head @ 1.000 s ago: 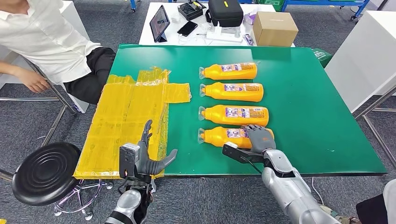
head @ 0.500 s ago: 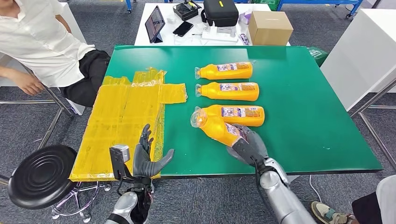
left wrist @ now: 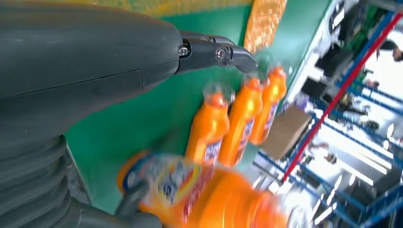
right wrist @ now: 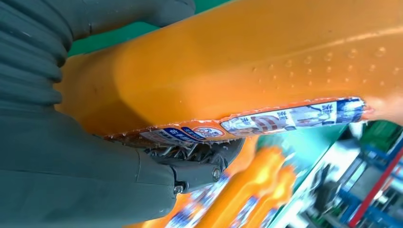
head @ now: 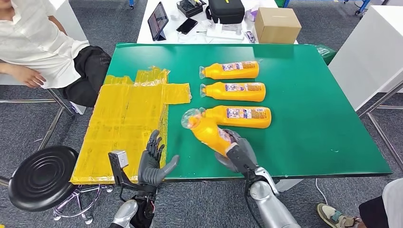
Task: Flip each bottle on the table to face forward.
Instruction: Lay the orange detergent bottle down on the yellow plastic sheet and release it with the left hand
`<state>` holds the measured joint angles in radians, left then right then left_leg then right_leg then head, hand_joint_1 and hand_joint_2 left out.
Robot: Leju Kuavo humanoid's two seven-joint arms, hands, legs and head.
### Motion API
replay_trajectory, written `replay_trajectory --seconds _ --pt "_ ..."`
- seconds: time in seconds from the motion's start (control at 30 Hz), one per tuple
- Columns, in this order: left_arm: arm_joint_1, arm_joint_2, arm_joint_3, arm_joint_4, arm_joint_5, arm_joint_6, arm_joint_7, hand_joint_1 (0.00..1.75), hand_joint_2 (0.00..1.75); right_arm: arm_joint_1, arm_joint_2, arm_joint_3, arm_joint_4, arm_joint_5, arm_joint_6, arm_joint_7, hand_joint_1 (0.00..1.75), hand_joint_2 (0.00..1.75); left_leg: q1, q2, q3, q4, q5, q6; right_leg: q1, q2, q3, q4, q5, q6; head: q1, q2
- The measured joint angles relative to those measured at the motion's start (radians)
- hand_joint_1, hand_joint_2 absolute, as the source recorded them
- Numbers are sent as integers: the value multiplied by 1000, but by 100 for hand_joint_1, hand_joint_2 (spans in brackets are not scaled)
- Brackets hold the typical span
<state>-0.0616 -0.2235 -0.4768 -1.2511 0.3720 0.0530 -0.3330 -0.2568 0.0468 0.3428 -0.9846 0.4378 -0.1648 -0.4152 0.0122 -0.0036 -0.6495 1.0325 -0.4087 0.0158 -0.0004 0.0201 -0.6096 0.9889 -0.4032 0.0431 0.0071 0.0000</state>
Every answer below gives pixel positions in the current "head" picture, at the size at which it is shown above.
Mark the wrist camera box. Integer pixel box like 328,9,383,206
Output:
225,143,258,177
108,150,139,190

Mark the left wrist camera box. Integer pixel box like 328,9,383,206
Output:
108,150,139,190

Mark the white side table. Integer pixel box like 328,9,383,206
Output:
328,5,403,111

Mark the white floor cable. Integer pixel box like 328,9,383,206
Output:
315,179,328,206

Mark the white table foot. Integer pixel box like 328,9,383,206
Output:
275,179,304,192

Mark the dark tablet on stand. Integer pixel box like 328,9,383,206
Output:
147,1,169,41

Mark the steel bench frame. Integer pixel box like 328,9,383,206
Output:
0,74,76,152

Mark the metal table frame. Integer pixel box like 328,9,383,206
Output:
358,81,403,172

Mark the white desk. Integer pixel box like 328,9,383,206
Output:
136,0,299,45

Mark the white power strip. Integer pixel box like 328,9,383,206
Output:
206,22,245,41

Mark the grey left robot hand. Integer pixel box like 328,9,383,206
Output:
137,129,181,187

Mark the green bin with white print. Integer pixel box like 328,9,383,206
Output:
315,44,337,66

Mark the blue trolley frame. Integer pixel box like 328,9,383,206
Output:
343,0,372,16

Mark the brown cardboard box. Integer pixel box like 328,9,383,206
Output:
254,7,302,44

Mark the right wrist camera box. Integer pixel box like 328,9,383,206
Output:
225,143,258,177

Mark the black round stool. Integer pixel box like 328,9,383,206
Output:
8,145,95,225

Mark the black smartphone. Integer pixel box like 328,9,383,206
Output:
176,17,199,35

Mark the person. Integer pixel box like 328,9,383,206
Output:
0,0,112,108
316,179,403,228

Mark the orange detergent bottle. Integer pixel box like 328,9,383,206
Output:
181,107,240,157
198,61,260,80
198,105,272,129
199,82,267,103

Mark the black open tray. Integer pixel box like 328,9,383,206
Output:
176,0,207,18

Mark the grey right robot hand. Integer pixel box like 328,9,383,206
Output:
215,129,258,174

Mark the black carrying case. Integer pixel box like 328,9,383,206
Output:
205,0,246,25

